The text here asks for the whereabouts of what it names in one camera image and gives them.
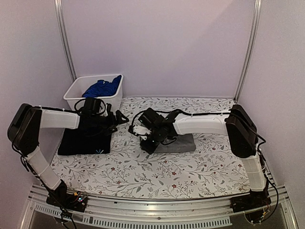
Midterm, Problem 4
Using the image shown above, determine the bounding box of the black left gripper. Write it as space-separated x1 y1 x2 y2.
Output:
91 110 129 136

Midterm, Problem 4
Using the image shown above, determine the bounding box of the grey garment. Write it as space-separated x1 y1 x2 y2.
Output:
154 134 196 153

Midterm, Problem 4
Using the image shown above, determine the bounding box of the black t-shirt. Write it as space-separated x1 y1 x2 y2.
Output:
57 121 117 156

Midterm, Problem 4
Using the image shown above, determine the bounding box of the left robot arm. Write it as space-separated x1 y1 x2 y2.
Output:
7 99 129 207

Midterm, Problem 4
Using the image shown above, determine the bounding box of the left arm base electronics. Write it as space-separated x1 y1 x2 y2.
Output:
46 192 88 212

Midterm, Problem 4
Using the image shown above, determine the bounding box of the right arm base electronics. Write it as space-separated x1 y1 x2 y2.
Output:
230 194 271 224

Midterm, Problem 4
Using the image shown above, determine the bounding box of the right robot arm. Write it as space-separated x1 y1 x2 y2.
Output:
131 105 268 208

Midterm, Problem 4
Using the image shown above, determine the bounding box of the white plastic laundry bin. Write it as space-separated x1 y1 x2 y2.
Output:
63 74 124 112

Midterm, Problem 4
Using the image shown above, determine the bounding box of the blue garment in bin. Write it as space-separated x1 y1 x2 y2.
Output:
82 75 122 98

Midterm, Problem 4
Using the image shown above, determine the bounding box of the floral tablecloth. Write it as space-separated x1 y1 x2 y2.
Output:
41 96 269 199

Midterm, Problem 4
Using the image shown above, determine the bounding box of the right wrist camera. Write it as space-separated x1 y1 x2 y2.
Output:
128 108 164 140

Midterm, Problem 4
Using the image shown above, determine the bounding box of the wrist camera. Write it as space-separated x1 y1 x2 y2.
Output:
81 97 106 115
128 108 164 140

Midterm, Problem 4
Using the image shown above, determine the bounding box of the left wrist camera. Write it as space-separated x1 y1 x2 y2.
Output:
81 97 106 115

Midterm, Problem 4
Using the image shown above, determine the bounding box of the aluminium front rail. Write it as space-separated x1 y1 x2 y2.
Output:
21 185 300 229

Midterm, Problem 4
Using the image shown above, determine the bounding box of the left aluminium frame post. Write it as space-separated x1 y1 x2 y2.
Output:
54 0 77 82

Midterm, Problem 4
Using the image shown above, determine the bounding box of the aluminium frame post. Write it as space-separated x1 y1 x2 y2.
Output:
234 0 262 102
54 0 77 82

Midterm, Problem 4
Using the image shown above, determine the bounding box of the right aluminium frame post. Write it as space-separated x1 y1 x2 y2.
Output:
234 0 262 102

